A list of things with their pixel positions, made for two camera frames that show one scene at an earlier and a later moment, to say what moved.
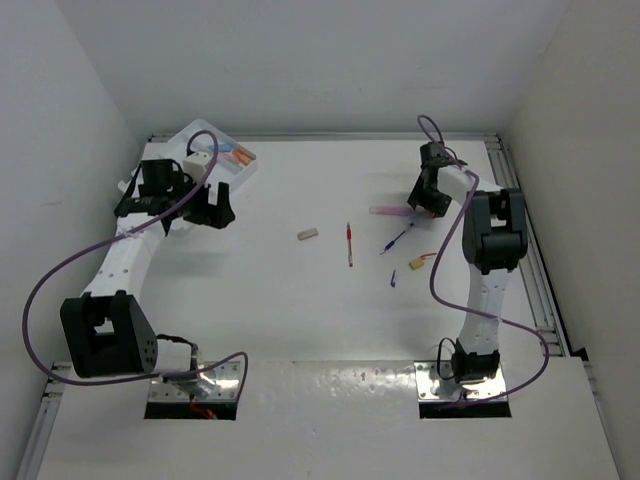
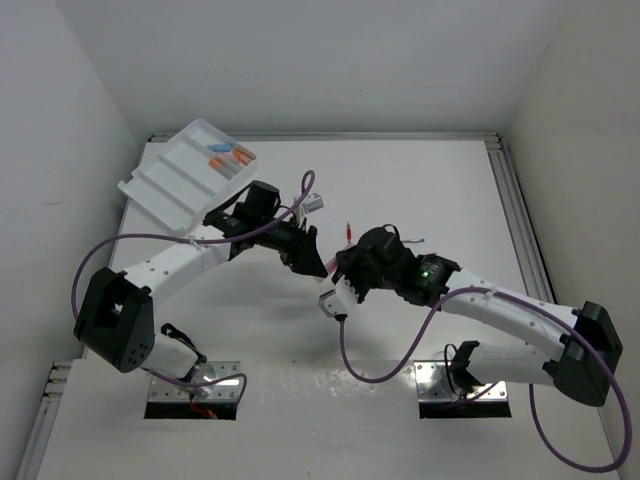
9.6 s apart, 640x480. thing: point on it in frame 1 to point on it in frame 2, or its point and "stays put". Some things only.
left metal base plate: (220, 384) stays put
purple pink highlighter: (392, 210) to (332, 265)
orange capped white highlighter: (424, 218) to (219, 164)
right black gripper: (419, 199) to (346, 263)
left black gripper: (212, 215) to (300, 254)
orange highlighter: (243, 156) stays put
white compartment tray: (204, 154) stays put
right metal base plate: (435, 382) stays put
